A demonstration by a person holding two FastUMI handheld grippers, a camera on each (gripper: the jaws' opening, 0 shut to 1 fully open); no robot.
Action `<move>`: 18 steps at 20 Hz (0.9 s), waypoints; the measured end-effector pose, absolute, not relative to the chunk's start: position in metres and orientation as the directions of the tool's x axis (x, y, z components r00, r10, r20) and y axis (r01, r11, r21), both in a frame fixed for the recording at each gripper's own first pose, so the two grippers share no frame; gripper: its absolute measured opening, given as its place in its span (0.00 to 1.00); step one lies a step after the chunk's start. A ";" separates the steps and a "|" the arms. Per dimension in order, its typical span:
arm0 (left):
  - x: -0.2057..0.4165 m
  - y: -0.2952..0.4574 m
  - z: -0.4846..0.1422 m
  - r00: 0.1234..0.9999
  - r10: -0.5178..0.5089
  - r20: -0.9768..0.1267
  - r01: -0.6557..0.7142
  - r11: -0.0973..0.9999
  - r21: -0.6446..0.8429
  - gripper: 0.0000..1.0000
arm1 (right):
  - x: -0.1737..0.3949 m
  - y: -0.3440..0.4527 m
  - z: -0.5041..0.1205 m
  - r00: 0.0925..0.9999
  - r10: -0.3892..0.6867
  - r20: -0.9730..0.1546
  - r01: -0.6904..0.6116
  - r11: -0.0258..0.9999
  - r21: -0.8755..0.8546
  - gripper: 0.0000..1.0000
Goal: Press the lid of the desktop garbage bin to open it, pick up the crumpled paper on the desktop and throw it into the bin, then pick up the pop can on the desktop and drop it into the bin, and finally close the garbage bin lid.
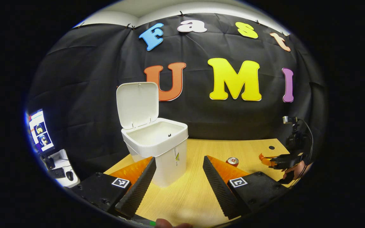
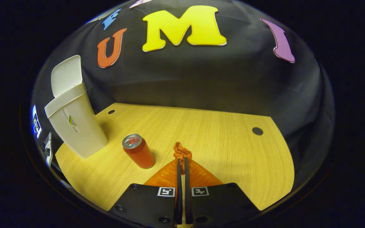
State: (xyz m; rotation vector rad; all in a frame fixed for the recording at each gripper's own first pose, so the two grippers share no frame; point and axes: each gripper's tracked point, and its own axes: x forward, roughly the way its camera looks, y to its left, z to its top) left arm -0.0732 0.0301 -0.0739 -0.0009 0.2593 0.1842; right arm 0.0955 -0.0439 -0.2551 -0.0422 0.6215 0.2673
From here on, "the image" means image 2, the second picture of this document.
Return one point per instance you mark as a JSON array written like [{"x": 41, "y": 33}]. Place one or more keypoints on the white desktop garbage bin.
[{"x": 74, "y": 126}]

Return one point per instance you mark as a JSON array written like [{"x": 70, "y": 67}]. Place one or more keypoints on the lit computer screen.
[{"x": 36, "y": 123}]

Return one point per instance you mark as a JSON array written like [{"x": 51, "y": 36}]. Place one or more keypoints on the black backdrop cloth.
[{"x": 201, "y": 72}]

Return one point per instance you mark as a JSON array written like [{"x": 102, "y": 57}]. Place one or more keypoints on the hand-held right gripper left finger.
[{"x": 179, "y": 196}]

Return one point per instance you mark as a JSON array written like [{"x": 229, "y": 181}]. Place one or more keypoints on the red pop can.
[{"x": 139, "y": 153}]

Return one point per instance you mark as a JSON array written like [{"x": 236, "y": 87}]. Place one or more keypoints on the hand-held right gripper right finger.
[{"x": 188, "y": 196}]

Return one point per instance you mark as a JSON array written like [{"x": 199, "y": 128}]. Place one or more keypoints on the orange paper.
[{"x": 182, "y": 152}]

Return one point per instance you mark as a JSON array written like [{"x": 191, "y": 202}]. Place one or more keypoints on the wooden desktop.
[{"x": 217, "y": 142}]

